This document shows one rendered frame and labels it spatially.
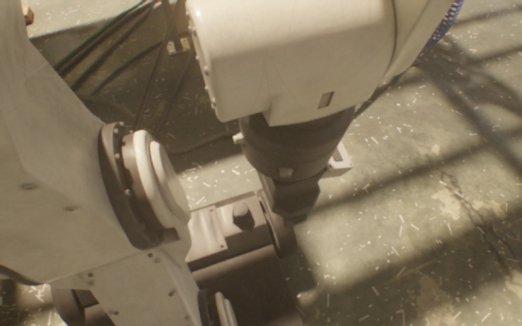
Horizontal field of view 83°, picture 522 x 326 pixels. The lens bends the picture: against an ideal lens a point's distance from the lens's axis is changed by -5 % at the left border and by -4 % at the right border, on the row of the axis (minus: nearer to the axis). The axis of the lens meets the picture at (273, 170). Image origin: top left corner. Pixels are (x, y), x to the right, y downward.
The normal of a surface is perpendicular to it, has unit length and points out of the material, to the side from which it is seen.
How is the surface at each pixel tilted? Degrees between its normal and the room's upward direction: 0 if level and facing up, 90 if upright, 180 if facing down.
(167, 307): 60
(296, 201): 11
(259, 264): 0
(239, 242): 45
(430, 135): 0
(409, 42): 101
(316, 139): 56
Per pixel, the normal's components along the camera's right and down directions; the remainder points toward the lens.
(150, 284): 0.29, 0.42
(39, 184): 0.34, 0.87
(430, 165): -0.01, -0.53
